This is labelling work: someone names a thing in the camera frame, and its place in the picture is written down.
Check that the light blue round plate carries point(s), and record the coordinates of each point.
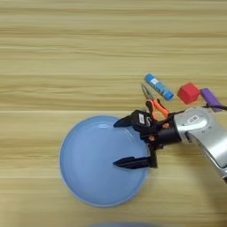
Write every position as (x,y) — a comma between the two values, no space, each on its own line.
(88,165)

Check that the small black box white label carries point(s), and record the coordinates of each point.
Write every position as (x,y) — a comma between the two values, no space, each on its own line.
(142,120)

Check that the purple rectangular block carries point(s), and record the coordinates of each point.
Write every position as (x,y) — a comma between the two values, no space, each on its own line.
(210,98)

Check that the blue glue stick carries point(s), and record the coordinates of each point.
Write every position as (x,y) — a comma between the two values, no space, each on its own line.
(159,87)

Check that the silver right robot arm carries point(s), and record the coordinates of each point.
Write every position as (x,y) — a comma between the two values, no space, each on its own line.
(207,136)

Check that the orange black needle-nose pliers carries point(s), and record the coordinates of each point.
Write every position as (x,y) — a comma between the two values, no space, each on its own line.
(158,107)

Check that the red cube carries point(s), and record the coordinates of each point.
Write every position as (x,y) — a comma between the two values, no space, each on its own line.
(188,93)

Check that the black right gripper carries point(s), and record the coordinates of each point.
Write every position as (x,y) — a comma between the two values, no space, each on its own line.
(165,131)

